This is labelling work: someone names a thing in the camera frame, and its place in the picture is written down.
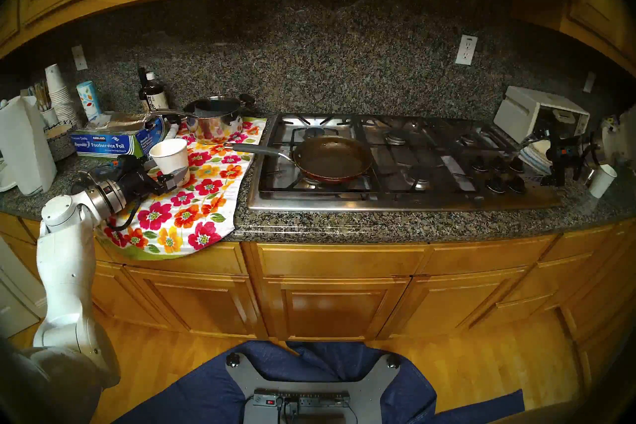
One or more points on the white utensil holder cup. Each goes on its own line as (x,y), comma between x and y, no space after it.
(49,117)

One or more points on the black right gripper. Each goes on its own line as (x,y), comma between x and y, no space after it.
(566,150)

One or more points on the stack of white paper cups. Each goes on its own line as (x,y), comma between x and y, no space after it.
(59,90)

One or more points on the dark bottle with white label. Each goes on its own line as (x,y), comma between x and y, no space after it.
(156,97)

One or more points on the patterned blue paper cup stack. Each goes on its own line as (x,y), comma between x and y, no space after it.
(88,100)

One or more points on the dark round lid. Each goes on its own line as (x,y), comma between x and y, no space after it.
(79,185)

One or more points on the narrow black cast iron grate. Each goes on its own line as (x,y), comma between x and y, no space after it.
(497,142)

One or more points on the dark nonstick frying pan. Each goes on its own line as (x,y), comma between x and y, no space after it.
(333,159)

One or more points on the wooden drawer front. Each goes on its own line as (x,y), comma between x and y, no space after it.
(487,254)
(223,259)
(343,260)

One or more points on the slim dark glass bottle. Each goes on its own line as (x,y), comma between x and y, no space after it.
(142,80)

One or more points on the small white wall plate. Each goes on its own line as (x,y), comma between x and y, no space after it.
(589,82)

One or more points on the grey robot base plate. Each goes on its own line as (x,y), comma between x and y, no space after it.
(367,393)

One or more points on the black stove knob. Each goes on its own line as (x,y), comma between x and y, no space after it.
(479,163)
(516,164)
(516,185)
(498,164)
(495,184)

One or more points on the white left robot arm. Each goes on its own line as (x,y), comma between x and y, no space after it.
(64,269)

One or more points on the white toaster oven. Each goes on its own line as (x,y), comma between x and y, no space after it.
(521,112)

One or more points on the white paper cup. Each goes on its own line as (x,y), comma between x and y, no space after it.
(171,157)
(602,179)

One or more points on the blue foodservice foil box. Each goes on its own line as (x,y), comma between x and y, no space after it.
(109,142)

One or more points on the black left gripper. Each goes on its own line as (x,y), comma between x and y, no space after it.
(139,182)

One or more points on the wooden cabinet door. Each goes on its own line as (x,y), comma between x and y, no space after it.
(447,301)
(198,304)
(333,308)

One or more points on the stainless steel gas cooktop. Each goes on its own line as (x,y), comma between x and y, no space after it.
(348,202)

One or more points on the woven patterned basket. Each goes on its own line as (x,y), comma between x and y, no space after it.
(62,142)

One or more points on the white duplex wall outlet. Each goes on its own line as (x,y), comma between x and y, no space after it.
(466,50)

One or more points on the wooden lower cabinet run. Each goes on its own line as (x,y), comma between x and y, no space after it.
(586,279)

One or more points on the dark blue moving blanket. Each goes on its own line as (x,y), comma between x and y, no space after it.
(198,393)

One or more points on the floral kitchen towel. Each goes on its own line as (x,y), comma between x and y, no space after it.
(198,209)

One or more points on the small steel cup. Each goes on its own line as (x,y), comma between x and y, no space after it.
(587,175)

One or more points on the wooden utensil bundle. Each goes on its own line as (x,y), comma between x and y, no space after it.
(42,97)

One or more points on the stainless steel saucepan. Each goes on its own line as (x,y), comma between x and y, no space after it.
(218,127)

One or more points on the white paper towel roll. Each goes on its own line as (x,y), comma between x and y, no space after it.
(25,150)

